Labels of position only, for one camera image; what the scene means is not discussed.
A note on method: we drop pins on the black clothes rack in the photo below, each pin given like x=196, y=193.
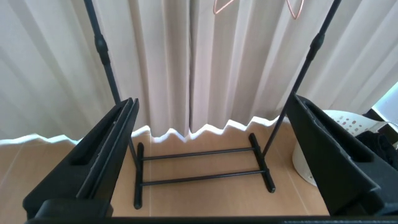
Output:
x=104, y=59

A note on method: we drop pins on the white laundry basket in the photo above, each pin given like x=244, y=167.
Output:
x=351, y=121

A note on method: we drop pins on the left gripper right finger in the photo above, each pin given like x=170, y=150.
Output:
x=335, y=174

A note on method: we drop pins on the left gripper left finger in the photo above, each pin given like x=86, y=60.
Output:
x=62, y=180

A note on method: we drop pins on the black knitted garment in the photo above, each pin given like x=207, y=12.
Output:
x=382, y=146

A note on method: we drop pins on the pink clothes hanger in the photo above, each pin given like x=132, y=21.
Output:
x=293, y=15
x=221, y=9

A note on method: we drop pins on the beige curtain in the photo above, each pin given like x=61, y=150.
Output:
x=186, y=62

